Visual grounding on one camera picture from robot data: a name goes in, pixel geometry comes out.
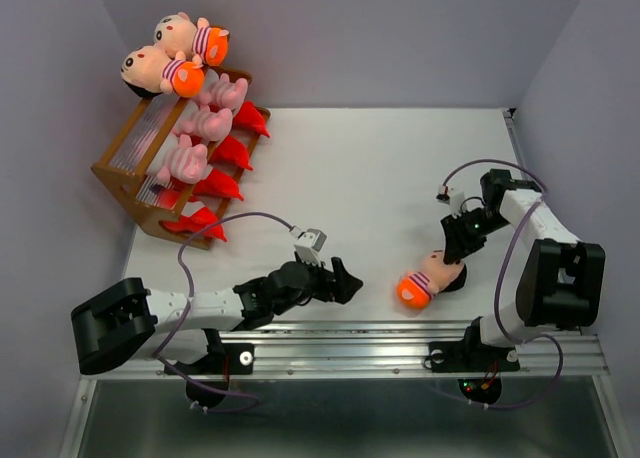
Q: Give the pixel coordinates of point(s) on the boy doll orange pants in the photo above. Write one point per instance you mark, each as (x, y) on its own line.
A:
(150, 72)
(416, 289)
(197, 40)

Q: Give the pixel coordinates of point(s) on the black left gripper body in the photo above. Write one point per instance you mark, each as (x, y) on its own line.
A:
(319, 287)

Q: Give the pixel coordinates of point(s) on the pink striped pig plush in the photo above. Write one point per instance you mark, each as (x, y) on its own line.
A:
(178, 158)
(223, 93)
(202, 122)

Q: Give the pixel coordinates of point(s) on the wooden tiered shelf rack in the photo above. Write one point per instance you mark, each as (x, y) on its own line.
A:
(122, 167)

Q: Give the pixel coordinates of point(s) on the pink striped pig plush back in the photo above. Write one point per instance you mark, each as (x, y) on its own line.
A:
(202, 122)

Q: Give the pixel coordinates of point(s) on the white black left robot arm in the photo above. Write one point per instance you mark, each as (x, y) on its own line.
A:
(130, 321)

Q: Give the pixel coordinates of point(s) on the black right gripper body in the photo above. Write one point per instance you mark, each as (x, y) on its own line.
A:
(469, 230)

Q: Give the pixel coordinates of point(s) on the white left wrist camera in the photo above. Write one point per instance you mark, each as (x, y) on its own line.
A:
(308, 245)

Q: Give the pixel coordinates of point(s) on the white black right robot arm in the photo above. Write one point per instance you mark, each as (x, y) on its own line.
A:
(559, 288)

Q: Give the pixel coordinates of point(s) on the aluminium front mounting rail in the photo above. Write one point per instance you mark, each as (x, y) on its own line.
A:
(389, 350)

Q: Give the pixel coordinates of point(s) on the pink striped pig plush front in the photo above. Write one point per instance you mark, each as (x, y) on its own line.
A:
(223, 93)

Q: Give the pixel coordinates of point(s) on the boy doll orange pants front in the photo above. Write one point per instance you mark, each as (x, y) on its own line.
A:
(150, 72)

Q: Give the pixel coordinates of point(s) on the red shark plush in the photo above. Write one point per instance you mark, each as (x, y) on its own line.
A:
(252, 118)
(230, 150)
(208, 182)
(195, 216)

